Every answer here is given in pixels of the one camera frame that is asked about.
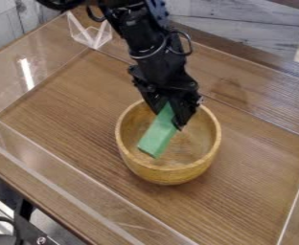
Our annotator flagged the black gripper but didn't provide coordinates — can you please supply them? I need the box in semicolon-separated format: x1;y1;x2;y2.
129;41;200;130

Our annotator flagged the green rectangular block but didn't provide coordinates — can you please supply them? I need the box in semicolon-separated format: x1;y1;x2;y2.
137;103;177;159

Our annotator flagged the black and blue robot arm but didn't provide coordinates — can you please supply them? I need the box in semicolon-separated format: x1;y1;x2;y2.
36;0;200;128

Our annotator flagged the brown wooden bowl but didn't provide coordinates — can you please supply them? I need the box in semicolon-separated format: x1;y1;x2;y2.
115;100;223;186

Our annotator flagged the clear acrylic corner bracket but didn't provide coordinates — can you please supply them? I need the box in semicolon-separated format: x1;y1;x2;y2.
66;11;112;50

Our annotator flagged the clear acrylic barrier wall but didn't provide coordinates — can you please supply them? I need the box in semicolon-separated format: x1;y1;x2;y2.
0;12;299;245

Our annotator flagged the black table leg bracket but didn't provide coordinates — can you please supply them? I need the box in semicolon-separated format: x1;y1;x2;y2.
14;199;58;245

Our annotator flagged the black cable under table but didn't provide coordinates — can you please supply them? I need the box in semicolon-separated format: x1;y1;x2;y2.
0;215;28;245

